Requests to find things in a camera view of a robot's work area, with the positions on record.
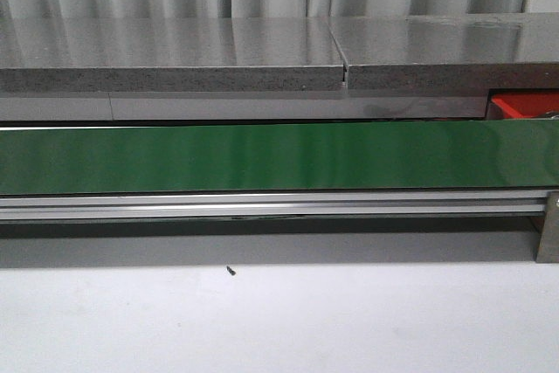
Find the grey stone slab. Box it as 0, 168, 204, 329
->
328, 13, 558, 90
1, 17, 345, 93

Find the grey stone slab left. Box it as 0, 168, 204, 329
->
1, 17, 345, 93

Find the red plastic tray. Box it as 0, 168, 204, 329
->
491, 93, 558, 119

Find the grey stone slab right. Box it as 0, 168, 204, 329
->
328, 13, 558, 90

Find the green conveyor belt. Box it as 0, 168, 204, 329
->
1, 120, 558, 196

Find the steel conveyor support bracket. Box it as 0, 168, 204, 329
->
535, 191, 559, 264

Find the aluminium conveyor frame rail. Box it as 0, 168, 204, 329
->
1, 190, 550, 221

